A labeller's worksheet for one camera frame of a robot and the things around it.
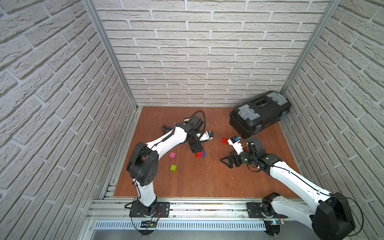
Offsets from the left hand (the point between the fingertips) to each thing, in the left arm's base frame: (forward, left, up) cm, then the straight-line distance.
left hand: (199, 141), depth 88 cm
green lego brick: (-13, +16, -8) cm, 22 cm away
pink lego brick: (-4, +17, -9) cm, 20 cm away
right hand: (-10, -16, +2) cm, 19 cm away
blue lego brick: (-5, -3, -6) cm, 8 cm away
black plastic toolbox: (+12, -30, +9) cm, 34 cm away
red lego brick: (-5, 0, -6) cm, 8 cm away
